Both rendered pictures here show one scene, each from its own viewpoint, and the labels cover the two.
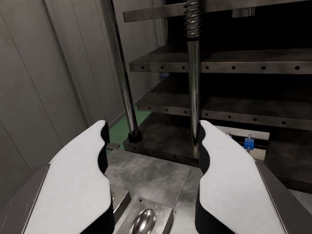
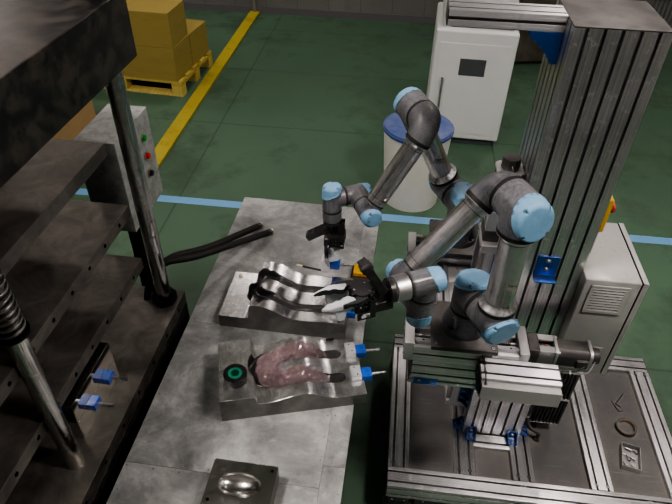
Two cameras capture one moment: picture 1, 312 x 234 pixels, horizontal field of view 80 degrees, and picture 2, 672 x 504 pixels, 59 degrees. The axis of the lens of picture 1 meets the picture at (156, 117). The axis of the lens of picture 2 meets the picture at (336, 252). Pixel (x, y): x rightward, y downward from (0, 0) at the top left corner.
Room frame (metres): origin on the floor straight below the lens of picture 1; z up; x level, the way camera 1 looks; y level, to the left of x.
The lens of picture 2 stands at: (0.49, 1.03, 2.54)
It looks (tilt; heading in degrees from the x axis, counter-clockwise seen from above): 40 degrees down; 248
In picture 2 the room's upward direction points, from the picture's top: 2 degrees clockwise
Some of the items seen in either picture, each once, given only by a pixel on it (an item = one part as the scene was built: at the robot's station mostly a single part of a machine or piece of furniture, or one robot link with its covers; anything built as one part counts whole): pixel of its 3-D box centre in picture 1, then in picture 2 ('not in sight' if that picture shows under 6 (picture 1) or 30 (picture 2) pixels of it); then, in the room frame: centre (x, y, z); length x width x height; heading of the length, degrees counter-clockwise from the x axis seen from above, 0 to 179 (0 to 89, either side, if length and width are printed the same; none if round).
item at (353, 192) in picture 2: not in sight; (358, 196); (-0.29, -0.68, 1.24); 0.11 x 0.11 x 0.08; 87
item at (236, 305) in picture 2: not in sight; (287, 297); (0.02, -0.61, 0.87); 0.50 x 0.26 x 0.14; 151
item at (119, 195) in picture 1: (106, 206); not in sight; (0.52, 0.26, 0.83); 0.17 x 0.13 x 0.06; 151
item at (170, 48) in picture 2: not in sight; (134, 35); (0.18, -5.11, 0.39); 1.30 x 0.93 x 0.78; 153
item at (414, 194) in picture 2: not in sight; (414, 162); (-1.42, -2.18, 0.30); 0.49 x 0.49 x 0.60
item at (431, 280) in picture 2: not in sight; (424, 282); (-0.19, 0.02, 1.43); 0.11 x 0.08 x 0.09; 178
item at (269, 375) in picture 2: not in sight; (291, 363); (0.12, -0.27, 0.90); 0.26 x 0.18 x 0.08; 168
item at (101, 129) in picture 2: not in sight; (147, 268); (0.53, -1.14, 0.73); 0.30 x 0.22 x 1.47; 61
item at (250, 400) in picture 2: not in sight; (291, 372); (0.12, -0.26, 0.85); 0.50 x 0.26 x 0.11; 168
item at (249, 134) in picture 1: (241, 119); (27, 380); (0.99, -0.53, 0.87); 0.50 x 0.27 x 0.17; 151
